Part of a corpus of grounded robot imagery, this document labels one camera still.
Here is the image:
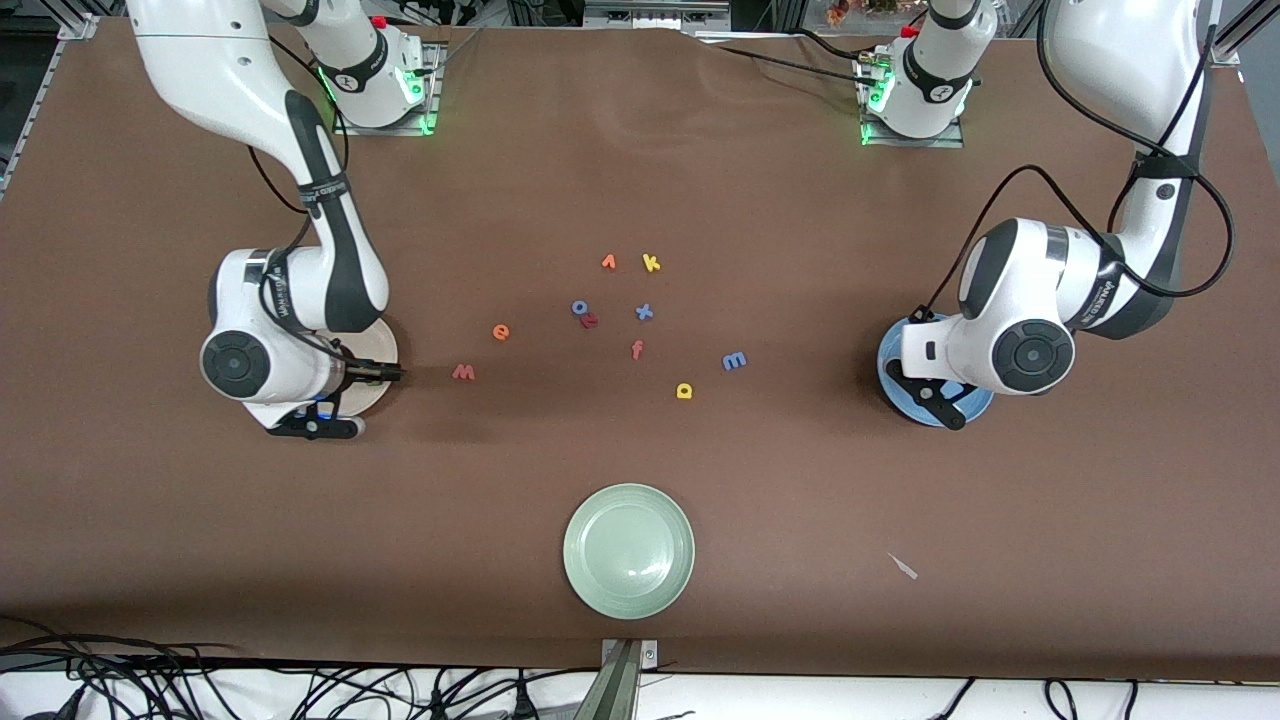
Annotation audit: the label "blue round plate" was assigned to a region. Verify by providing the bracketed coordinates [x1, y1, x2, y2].
[876, 318, 998, 429]

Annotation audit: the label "beige brown round plate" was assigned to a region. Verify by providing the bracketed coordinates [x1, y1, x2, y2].
[325, 312, 399, 417]

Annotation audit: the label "brown table cover mat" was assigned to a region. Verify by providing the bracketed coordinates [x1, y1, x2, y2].
[0, 25, 1280, 683]

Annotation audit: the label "orange flower bunch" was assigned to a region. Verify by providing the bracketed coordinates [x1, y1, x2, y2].
[826, 0, 901, 26]

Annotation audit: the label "pale green round plate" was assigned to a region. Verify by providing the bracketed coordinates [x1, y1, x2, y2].
[562, 483, 697, 621]

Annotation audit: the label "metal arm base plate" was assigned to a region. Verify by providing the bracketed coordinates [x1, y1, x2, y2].
[860, 55, 966, 149]
[333, 40, 446, 138]

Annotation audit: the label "tangled black cables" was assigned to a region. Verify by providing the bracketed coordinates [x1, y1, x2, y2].
[0, 615, 601, 720]

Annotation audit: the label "thin black table cable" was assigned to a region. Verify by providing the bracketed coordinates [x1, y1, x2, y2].
[695, 28, 886, 91]

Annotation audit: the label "aluminium frame profile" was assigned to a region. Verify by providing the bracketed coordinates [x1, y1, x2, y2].
[1205, 0, 1280, 69]
[0, 12, 99, 196]

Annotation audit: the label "grey metal mount bracket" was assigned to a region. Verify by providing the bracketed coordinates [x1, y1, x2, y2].
[572, 638, 661, 720]

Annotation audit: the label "silver aluminium frame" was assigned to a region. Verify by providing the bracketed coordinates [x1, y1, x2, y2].
[583, 0, 733, 33]

